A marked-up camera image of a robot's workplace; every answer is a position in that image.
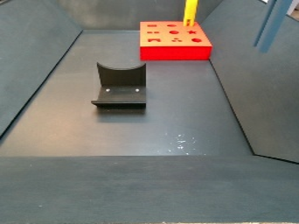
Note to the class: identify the red shape-sorting board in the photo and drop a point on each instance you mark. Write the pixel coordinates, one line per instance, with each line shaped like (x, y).
(166, 40)

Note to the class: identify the blue bar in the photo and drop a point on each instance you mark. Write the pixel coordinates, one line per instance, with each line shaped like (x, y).
(276, 9)

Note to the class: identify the yellow double-square peg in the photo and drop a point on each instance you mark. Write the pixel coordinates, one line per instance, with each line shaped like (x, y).
(189, 12)

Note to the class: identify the black curved holder stand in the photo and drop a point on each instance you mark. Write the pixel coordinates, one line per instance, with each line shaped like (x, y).
(121, 87)

